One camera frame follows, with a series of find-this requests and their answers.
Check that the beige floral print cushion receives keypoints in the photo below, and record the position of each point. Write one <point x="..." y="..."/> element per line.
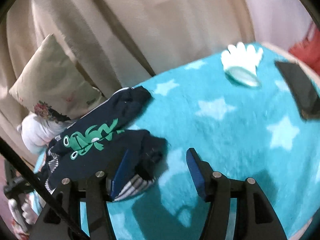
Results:
<point x="51" y="87"/>

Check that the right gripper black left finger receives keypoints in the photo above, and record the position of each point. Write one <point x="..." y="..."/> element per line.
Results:
<point x="78" y="208"/>

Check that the grey plush pillow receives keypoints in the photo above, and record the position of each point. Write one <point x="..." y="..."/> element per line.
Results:
<point x="37" y="132"/>

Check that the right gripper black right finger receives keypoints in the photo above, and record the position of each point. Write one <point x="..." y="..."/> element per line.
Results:
<point x="255" y="216"/>

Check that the white-gloved left hand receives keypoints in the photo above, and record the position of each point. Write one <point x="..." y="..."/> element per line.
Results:
<point x="24" y="215"/>

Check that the navy striped kids pants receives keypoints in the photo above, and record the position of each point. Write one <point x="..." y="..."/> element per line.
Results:
<point x="99" y="141"/>

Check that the beige curtain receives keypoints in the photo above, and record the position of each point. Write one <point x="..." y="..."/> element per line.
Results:
<point x="114" y="43"/>

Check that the turquoise cartoon character blanket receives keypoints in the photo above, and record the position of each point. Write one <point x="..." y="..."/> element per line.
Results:
<point x="240" y="131"/>

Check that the red cloth item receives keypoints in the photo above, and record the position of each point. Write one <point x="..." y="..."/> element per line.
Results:
<point x="308" y="49"/>

